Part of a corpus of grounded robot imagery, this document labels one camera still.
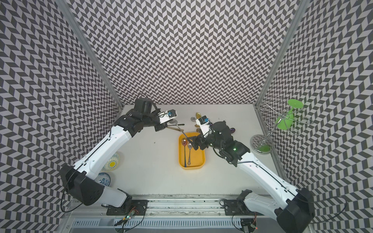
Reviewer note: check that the plain silver spoon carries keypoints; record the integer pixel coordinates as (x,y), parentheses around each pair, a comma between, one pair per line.
(175,123)

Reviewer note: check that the yellow plastic storage box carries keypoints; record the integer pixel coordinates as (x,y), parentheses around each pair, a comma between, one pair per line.
(198,157)

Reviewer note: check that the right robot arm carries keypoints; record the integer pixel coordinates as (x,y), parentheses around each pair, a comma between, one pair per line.
(241,157)

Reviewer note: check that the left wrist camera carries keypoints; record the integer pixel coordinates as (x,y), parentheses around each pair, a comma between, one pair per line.
(167,116)

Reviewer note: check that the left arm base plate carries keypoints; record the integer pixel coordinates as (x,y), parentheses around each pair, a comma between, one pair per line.
(139,206)

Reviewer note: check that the silver ornate spoon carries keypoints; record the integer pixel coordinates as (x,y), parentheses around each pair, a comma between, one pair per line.
(189,154)

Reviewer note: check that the gold handled utensil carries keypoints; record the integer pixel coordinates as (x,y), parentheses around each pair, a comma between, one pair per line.
(176,129)

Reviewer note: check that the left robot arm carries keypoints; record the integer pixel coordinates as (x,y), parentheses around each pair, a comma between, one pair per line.
(79,180)

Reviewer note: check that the green metal cup rack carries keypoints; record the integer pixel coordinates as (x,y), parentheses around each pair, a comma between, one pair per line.
(285,120)

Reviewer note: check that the aluminium front rail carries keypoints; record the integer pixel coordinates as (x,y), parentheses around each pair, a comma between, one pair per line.
(208,206)

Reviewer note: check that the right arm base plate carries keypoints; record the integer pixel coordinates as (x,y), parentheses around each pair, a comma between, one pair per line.
(234,208)

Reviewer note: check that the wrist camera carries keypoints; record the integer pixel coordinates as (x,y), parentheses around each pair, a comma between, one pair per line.
(167,116)
(205,125)

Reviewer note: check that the yellow patterned plate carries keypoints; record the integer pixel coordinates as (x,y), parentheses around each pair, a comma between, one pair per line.
(112,163)

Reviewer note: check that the blue patterned bowl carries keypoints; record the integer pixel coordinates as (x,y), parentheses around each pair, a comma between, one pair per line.
(103,178)

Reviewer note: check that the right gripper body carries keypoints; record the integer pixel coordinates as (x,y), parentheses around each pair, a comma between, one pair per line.
(210,141)

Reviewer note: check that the pink blue handled spoon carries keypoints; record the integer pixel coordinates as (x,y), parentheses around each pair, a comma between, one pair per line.
(184,143)

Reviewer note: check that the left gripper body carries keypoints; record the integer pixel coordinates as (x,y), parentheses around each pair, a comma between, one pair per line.
(151,120)

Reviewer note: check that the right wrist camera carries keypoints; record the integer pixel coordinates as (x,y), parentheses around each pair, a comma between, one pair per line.
(205,125)

